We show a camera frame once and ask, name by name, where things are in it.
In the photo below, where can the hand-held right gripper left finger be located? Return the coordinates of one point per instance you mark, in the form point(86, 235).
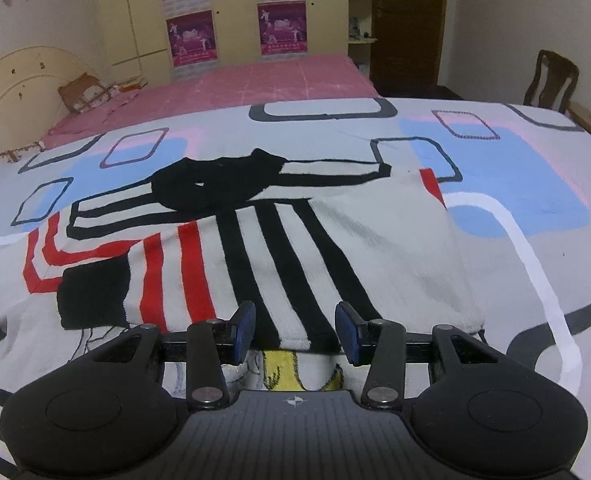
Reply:
point(245, 334)

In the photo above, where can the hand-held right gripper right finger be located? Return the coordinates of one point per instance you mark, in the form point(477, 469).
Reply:
point(348, 334)

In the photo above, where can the striped white knit sweater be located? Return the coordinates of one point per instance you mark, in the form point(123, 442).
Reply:
point(405, 260)

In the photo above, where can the yellow cartoon print cloth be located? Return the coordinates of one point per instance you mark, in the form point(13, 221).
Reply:
point(281, 376)

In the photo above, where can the grey blue printed blanket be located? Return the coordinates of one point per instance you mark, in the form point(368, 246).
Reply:
point(535, 260)

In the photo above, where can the pink bed sheet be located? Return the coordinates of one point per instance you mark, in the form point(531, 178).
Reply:
point(255, 82)

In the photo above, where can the brown patterned cloth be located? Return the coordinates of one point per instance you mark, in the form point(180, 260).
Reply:
point(82, 92)

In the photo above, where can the dark brown wooden door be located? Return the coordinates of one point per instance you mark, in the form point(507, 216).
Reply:
point(408, 25)

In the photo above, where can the cream corner shelf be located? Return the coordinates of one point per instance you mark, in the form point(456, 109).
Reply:
point(361, 15)

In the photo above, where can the cream yellow wardrobe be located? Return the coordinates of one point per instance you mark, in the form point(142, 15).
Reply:
point(235, 10)

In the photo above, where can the wooden chair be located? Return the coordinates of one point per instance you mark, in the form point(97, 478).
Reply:
point(550, 80)

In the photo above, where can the cream curved headboard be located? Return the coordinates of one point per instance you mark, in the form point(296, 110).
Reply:
point(10, 95)

